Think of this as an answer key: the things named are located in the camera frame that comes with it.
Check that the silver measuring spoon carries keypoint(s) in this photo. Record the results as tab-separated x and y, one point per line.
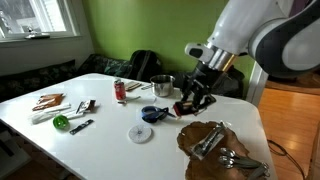
233	162
233	155
260	172

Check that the small windowsill object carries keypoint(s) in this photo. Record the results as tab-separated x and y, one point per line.
36	34

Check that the dark patterned wall cushion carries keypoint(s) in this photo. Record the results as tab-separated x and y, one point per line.
33	80

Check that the white plastic utensil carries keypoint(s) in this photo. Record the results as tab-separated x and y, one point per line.
130	99

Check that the brown wooden plate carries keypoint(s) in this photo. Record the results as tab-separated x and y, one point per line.
206	170

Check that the long white packet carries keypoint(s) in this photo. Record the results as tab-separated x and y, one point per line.
50	112

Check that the red rectangular tray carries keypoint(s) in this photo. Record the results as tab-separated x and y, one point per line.
178	109

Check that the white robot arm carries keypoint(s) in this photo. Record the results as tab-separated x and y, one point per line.
266	30

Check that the dark floral corner cushion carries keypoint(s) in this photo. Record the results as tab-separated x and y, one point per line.
106	66

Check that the blue tape roll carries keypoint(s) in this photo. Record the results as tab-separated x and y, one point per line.
146	114

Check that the brown wooden furniture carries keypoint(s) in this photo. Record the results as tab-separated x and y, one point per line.
293	85

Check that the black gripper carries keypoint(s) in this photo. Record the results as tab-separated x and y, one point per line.
200	80

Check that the red soda can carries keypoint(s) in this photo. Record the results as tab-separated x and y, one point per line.
120	90

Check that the black flat strip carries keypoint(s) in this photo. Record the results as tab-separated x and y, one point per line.
81	127

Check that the stainless steel pot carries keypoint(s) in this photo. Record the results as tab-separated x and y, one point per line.
162	86

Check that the silver metal cylinder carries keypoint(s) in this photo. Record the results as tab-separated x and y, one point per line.
187	106

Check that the tan card box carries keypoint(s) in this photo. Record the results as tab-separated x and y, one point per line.
132	85

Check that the white round disc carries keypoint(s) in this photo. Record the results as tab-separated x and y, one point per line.
140	134

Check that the black backpack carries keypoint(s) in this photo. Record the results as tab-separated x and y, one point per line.
145	65

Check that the brown wooden utensils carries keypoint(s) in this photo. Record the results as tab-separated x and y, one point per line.
48	101

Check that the white framed window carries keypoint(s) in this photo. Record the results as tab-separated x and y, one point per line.
33	16

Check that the green round toy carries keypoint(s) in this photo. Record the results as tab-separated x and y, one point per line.
60	122

